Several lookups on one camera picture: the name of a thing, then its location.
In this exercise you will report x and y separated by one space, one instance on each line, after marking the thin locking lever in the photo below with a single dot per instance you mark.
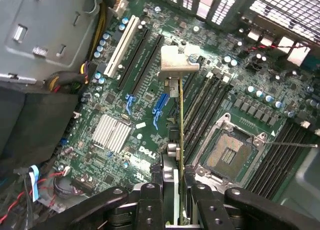
290 144

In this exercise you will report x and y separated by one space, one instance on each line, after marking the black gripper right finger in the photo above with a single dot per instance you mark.
212 212

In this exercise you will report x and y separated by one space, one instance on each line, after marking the green Dell motherboard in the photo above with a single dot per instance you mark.
175 27

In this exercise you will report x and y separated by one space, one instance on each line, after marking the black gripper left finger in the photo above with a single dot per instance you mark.
95 210

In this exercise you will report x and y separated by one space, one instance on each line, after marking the white power connector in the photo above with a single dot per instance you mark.
119 4

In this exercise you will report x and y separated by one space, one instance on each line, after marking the grey power supply unit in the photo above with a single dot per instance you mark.
37 27

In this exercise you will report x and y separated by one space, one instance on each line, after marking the CPU socket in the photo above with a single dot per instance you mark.
232 152

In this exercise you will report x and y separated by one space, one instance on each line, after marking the silver chipset heatsink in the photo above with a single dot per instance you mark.
111 133

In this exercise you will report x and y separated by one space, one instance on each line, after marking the black plastic shroud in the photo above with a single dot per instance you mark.
32 122

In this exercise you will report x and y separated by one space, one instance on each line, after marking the white expansion slot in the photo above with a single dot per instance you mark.
121 47

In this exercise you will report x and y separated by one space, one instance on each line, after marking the black open PC case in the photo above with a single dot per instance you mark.
307 180

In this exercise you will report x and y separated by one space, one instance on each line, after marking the blue expansion slot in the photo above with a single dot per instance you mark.
162 102

